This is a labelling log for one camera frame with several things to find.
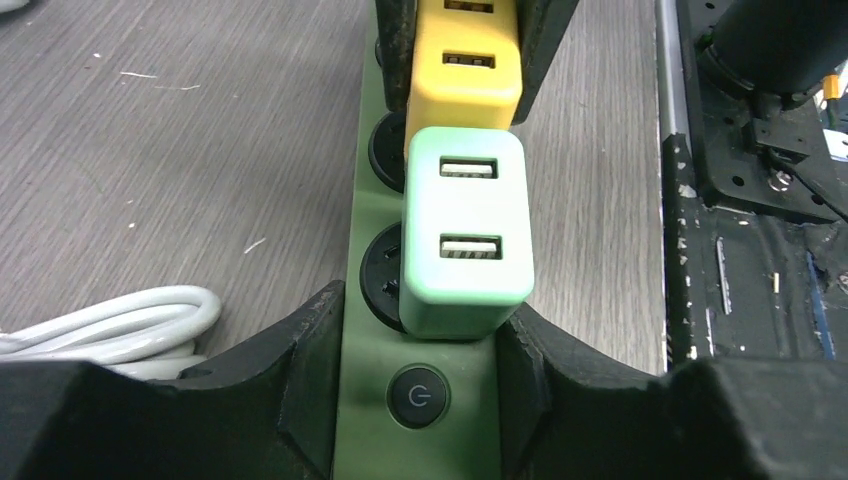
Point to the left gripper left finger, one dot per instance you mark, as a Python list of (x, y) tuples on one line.
[(265, 409)]

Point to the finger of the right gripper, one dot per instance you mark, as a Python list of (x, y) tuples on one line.
[(396, 25), (541, 27)]

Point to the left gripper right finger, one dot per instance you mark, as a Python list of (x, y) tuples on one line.
[(567, 411)]

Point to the yellow adapter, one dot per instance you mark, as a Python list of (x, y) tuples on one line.
[(466, 69)]

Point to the green power strip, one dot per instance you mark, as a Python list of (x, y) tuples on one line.
[(464, 443)]

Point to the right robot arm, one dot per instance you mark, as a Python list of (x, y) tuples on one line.
[(781, 47)]

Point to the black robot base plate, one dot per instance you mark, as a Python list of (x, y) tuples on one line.
[(754, 208)]

